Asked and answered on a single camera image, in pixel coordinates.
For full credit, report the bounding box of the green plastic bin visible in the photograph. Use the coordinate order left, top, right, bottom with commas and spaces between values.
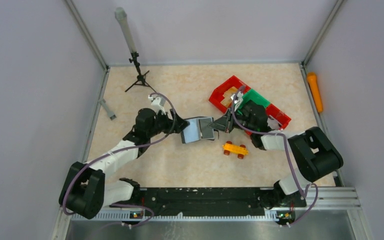
240, 89, 271, 108

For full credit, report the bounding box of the purple cable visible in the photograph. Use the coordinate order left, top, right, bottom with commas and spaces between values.
61, 92, 177, 229
230, 86, 319, 228

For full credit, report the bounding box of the yellow toy brick car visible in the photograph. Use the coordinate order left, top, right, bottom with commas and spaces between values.
222, 141, 249, 160

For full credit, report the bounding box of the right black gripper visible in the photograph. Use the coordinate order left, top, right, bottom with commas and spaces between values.
209, 106, 257, 133

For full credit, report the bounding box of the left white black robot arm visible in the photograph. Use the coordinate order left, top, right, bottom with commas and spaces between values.
58, 108, 190, 219

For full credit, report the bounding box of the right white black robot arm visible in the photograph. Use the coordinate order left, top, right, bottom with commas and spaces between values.
208, 100, 344, 207

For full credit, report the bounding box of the red bin with plastic bags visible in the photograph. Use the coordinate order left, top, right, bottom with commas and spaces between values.
244, 103, 292, 137

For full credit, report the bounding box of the orange flashlight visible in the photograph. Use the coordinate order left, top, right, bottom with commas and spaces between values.
306, 72, 324, 113

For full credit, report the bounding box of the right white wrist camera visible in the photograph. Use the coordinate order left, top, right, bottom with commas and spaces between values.
230, 92, 244, 111

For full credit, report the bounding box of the black leather card holder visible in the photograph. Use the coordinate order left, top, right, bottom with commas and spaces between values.
180, 116, 219, 144

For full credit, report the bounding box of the red bin with wooden blocks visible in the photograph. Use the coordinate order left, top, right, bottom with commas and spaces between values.
208, 75, 251, 113

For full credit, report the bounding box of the small grey tool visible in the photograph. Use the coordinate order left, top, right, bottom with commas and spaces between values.
98, 98, 117, 121

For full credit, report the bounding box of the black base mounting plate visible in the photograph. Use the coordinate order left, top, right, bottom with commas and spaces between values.
120, 187, 307, 217

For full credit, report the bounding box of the black tripod with grey tube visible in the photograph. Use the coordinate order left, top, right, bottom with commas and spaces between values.
114, 7, 156, 92

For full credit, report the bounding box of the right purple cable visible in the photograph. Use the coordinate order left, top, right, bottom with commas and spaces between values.
230, 86, 319, 228

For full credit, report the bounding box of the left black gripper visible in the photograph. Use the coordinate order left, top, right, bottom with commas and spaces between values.
147, 108, 190, 138

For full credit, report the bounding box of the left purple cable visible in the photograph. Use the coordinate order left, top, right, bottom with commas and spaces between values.
61, 92, 177, 229

